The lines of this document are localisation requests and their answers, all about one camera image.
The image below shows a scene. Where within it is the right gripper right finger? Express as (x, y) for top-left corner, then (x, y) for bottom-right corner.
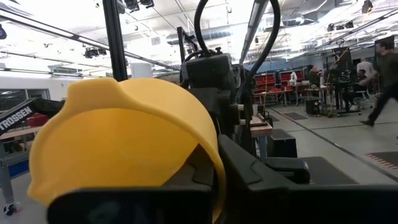
(218, 134), (312, 224)

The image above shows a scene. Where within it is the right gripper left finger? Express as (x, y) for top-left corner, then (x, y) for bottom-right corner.
(46, 144), (216, 224)

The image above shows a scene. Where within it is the yellow measuring cup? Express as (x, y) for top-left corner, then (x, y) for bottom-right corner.
(27, 77), (227, 224)

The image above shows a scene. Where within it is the black floor box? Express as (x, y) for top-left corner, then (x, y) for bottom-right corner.
(266, 129), (299, 158)

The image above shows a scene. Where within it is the black striped floor mat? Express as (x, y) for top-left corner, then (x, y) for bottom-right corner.
(298, 155), (359, 185)
(364, 151), (398, 170)
(282, 111), (309, 122)

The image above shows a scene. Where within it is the red storage shelving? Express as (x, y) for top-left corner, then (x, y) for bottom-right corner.
(253, 70), (307, 95)

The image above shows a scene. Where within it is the workbench with blue legs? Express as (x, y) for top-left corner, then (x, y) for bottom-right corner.
(0, 126), (42, 216)

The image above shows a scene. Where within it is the red box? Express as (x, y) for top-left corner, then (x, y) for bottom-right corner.
(27, 112), (49, 128)

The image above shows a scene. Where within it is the person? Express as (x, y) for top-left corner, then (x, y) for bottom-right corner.
(306, 64), (322, 88)
(341, 68), (379, 108)
(356, 57), (376, 78)
(360, 40), (398, 127)

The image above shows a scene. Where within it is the long LED light bar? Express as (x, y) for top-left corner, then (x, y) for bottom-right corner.
(238, 0), (270, 65)

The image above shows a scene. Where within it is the black robot arm with cables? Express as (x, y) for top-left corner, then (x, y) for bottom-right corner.
(193, 0), (282, 94)

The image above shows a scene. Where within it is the black aluminium rig frame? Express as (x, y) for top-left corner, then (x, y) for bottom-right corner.
(101, 0), (129, 82)

